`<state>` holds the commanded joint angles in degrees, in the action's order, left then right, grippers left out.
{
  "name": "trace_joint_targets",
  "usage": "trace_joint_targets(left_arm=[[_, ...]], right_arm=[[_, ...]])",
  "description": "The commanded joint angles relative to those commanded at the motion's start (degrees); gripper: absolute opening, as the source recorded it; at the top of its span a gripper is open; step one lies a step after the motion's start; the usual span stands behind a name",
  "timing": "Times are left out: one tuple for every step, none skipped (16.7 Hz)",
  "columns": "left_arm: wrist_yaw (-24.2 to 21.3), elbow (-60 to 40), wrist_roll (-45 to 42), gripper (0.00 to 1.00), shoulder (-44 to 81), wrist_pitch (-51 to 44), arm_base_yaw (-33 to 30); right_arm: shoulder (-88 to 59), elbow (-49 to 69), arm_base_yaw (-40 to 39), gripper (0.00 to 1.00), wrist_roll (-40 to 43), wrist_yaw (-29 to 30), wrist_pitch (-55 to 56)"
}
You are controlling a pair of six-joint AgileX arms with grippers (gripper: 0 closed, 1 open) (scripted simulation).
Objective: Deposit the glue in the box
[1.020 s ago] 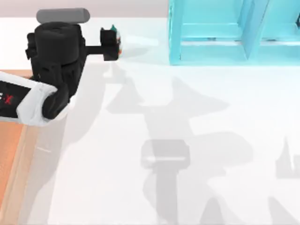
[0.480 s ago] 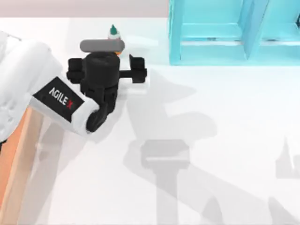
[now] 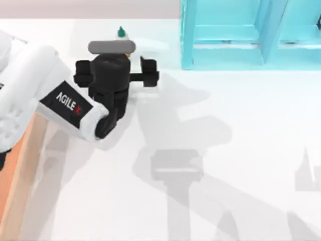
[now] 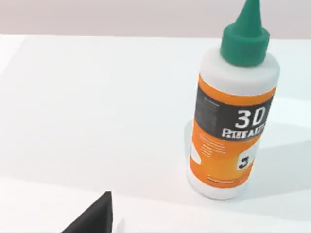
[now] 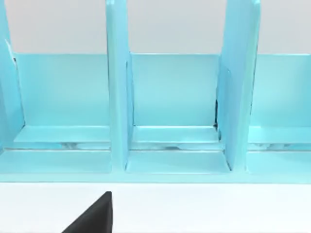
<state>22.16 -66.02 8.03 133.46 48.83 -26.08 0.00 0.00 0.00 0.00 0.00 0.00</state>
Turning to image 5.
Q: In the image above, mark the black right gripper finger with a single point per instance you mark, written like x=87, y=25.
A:
x=98, y=216

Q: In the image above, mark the light blue rack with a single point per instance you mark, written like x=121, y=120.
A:
x=170, y=102

